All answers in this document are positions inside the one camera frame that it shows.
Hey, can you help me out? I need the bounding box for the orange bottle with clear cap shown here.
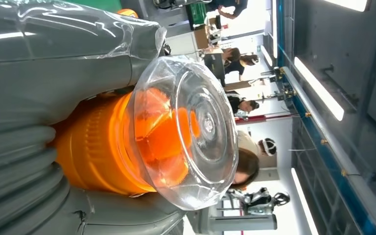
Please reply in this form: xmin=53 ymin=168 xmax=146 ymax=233
xmin=49 ymin=55 xmax=239 ymax=212

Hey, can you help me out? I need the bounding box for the brown cardboard box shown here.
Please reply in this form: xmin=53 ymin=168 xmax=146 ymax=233
xmin=193 ymin=24 xmax=210 ymax=50

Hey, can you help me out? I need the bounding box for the red metal bar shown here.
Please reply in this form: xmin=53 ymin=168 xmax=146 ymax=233
xmin=235 ymin=113 xmax=293 ymax=126

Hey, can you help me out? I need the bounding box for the person with white headset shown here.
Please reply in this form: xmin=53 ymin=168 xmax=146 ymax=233
xmin=236 ymin=129 xmax=278 ymax=157

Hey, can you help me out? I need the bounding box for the white humanoid robot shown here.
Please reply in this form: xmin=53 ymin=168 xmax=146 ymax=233
xmin=226 ymin=187 xmax=291 ymax=217

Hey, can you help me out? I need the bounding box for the long ceiling light strip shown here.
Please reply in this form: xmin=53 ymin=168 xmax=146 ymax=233
xmin=323 ymin=0 xmax=371 ymax=13
xmin=293 ymin=56 xmax=345 ymax=122
xmin=289 ymin=166 xmax=319 ymax=235

